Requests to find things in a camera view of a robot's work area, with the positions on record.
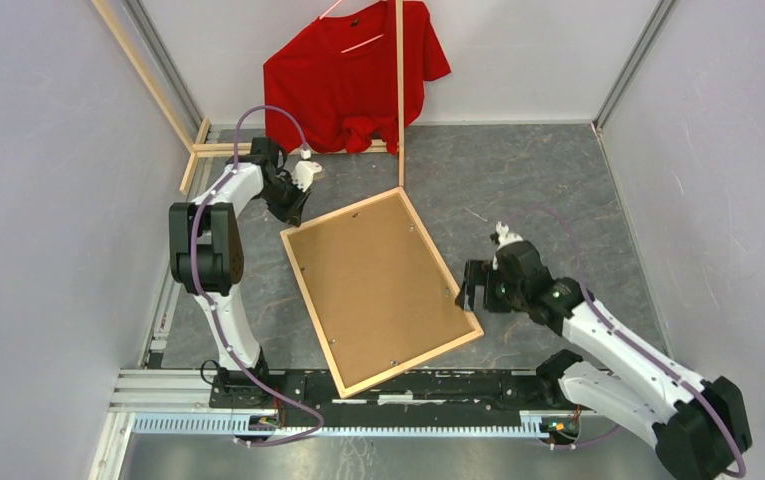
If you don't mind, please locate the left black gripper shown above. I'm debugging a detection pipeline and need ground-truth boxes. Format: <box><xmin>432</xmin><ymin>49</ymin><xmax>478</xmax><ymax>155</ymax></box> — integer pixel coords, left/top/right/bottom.
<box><xmin>256</xmin><ymin>175</ymin><xmax>312</xmax><ymax>229</ymax></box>

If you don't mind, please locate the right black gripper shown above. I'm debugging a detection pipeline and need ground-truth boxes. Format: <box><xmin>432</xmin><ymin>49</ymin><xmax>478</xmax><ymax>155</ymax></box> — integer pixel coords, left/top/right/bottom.
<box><xmin>453</xmin><ymin>259</ymin><xmax>526</xmax><ymax>314</ymax></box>

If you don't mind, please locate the brown backing board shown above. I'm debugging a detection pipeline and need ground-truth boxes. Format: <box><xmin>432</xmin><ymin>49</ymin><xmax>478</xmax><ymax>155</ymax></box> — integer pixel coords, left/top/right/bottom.
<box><xmin>287</xmin><ymin>194</ymin><xmax>476</xmax><ymax>390</ymax></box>

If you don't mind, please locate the light wooden picture frame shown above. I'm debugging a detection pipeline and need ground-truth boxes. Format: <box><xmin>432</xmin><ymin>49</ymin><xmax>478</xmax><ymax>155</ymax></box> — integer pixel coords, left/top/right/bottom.
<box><xmin>279</xmin><ymin>186</ymin><xmax>485</xmax><ymax>399</ymax></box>

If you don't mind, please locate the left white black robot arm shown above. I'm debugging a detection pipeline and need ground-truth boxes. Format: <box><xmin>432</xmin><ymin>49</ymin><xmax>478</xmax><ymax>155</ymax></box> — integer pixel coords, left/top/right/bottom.
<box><xmin>168</xmin><ymin>137</ymin><xmax>320</xmax><ymax>408</ymax></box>

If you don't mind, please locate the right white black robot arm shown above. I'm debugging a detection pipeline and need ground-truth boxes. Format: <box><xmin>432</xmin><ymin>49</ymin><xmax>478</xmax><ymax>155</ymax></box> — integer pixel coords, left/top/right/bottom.
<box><xmin>456</xmin><ymin>235</ymin><xmax>753</xmax><ymax>479</ymax></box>

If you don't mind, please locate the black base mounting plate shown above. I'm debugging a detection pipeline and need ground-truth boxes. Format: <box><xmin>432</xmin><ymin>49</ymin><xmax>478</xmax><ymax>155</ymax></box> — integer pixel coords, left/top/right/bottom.
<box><xmin>201</xmin><ymin>368</ymin><xmax>576</xmax><ymax>427</ymax></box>

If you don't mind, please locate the wooden clothes rack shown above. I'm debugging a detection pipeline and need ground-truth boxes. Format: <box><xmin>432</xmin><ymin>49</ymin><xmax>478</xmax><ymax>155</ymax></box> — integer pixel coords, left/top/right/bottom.
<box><xmin>92</xmin><ymin>0</ymin><xmax>406</xmax><ymax>194</ymax></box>

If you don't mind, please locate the red t-shirt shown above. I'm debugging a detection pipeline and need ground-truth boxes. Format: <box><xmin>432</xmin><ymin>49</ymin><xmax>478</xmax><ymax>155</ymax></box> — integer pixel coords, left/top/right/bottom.
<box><xmin>263</xmin><ymin>1</ymin><xmax>451</xmax><ymax>154</ymax></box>

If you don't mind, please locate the pink clothes hanger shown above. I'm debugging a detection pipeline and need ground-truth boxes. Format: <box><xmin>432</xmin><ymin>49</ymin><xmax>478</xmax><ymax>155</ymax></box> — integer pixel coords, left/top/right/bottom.
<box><xmin>317</xmin><ymin>1</ymin><xmax>392</xmax><ymax>54</ymax></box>

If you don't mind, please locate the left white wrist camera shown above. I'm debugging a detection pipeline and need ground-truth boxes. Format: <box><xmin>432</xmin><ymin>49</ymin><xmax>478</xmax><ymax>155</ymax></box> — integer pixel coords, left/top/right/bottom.
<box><xmin>291</xmin><ymin>148</ymin><xmax>324</xmax><ymax>192</ymax></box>

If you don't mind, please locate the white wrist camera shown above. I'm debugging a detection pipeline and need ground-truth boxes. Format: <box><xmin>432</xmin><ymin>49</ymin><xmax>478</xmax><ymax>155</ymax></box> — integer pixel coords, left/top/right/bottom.
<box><xmin>490</xmin><ymin>221</ymin><xmax>524</xmax><ymax>270</ymax></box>
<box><xmin>291</xmin><ymin>148</ymin><xmax>324</xmax><ymax>192</ymax></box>

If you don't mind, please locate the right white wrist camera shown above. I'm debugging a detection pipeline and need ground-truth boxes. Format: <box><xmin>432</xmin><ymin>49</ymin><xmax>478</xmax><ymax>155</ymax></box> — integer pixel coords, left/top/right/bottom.
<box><xmin>490</xmin><ymin>221</ymin><xmax>524</xmax><ymax>270</ymax></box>

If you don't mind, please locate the white slotted cable duct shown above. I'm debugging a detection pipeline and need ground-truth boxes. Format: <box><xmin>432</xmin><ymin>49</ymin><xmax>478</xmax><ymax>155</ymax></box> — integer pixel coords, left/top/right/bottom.
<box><xmin>132</xmin><ymin>413</ymin><xmax>548</xmax><ymax>440</ymax></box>

